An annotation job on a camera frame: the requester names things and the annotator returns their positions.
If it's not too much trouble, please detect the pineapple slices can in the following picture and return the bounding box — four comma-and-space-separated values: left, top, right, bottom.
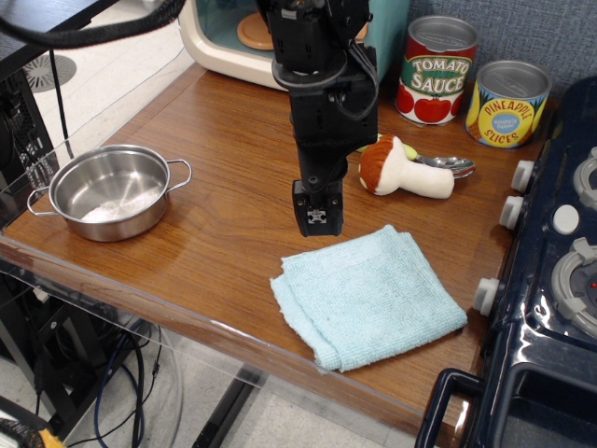
465, 60, 552, 149

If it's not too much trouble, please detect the tomato sauce can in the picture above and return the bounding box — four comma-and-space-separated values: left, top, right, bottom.
396, 15, 479, 125

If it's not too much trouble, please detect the blue cable under table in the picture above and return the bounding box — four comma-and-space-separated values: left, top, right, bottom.
92, 326, 146, 448

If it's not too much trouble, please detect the stainless steel pot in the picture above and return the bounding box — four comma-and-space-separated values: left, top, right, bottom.
26, 145, 193, 243

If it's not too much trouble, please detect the light blue folded cloth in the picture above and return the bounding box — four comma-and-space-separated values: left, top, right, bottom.
271, 225, 467, 371

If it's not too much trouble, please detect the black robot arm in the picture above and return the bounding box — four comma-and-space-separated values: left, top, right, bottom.
257, 1, 380, 237

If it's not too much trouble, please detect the black desk at left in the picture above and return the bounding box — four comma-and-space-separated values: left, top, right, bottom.
0, 0, 118, 211

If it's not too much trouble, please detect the plush mushroom toy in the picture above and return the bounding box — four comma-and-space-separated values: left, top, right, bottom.
358, 135, 455, 200

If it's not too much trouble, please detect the green handled metal spoon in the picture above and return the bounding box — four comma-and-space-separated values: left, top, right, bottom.
354, 143, 478, 180

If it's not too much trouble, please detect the dark blue toy stove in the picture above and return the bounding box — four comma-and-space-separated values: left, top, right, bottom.
416, 77, 596, 447

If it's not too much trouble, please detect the black table leg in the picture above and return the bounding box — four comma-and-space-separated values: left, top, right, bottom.
191, 374, 261, 448

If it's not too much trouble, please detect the black braided cable sleeve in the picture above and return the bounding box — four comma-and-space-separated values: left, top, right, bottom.
0, 0, 187, 50

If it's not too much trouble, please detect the teal toy microwave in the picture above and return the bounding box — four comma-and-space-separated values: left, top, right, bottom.
179, 1, 410, 90

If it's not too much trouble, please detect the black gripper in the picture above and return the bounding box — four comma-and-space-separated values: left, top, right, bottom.
272, 45, 379, 237

